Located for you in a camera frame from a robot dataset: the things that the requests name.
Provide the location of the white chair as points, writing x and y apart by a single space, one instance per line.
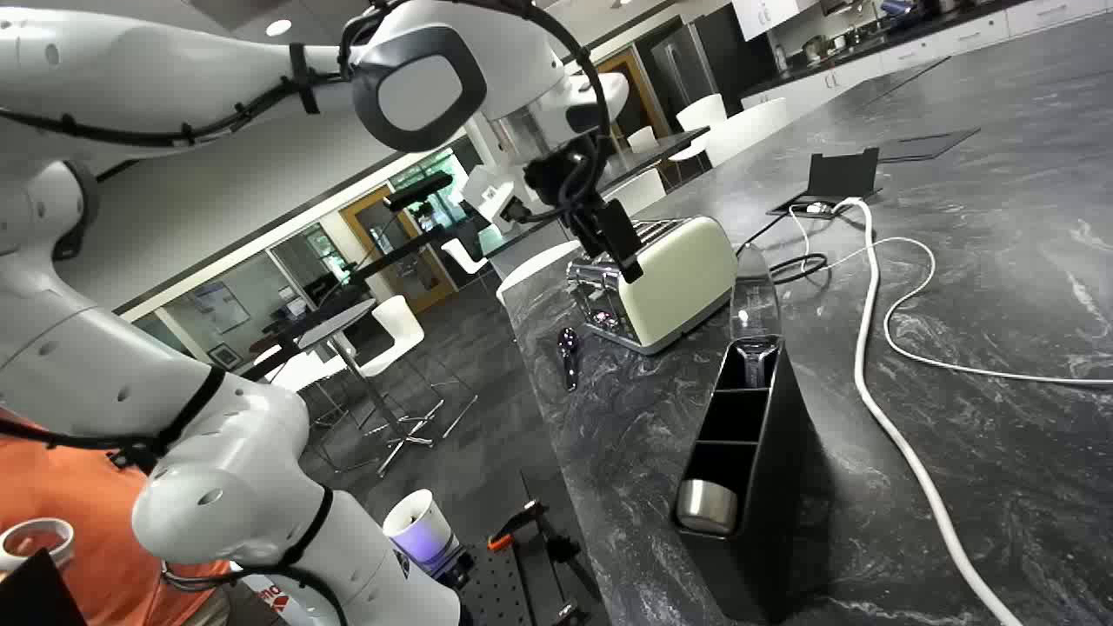
363 343

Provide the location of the white paper cup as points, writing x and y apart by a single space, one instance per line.
423 529

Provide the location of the cream toaster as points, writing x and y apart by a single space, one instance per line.
685 272

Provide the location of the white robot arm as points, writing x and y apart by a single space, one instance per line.
219 452

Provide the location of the silver metal cup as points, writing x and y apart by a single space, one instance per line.
706 505

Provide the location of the black clamp tool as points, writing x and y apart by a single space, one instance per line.
541 549

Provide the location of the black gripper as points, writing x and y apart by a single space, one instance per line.
567 182

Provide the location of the black compartment organizer box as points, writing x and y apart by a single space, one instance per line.
757 438

